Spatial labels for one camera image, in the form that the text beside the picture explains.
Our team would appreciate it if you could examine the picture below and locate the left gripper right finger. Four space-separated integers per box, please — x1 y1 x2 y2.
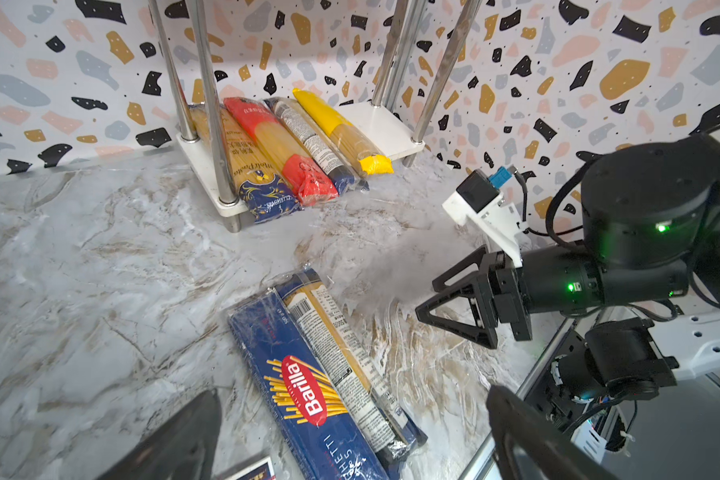
486 385 614 479

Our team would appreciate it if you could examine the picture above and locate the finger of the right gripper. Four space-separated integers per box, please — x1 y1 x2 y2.
415 246 498 349

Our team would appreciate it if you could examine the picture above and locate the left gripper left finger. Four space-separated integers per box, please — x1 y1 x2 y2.
100 389 222 479

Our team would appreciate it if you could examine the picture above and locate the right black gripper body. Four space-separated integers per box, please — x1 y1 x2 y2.
473 134 720 342

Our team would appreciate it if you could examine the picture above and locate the blue clear labelled spaghetti packet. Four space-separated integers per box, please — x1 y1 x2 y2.
275 267 427 469

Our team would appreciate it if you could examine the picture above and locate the dark blue spaghetti packet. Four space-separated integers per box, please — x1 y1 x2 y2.
226 290 388 479

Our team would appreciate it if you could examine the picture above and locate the clear yellow spaghetti packet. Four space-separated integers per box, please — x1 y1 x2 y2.
292 89 394 177

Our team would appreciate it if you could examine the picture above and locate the red spaghetti packet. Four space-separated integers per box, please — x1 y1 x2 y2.
223 97 338 206

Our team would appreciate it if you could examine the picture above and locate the yellow blue spaghetti packet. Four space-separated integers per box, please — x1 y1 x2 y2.
219 106 301 223

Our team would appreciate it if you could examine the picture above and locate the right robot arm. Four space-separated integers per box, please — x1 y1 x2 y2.
416 128 720 414

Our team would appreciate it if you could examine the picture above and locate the white two-tier shelf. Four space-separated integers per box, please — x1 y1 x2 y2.
146 0 487 234

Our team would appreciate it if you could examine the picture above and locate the small purple card box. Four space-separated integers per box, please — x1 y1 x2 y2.
218 457 276 480

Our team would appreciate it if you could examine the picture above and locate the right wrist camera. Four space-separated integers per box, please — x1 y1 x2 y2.
442 167 527 268

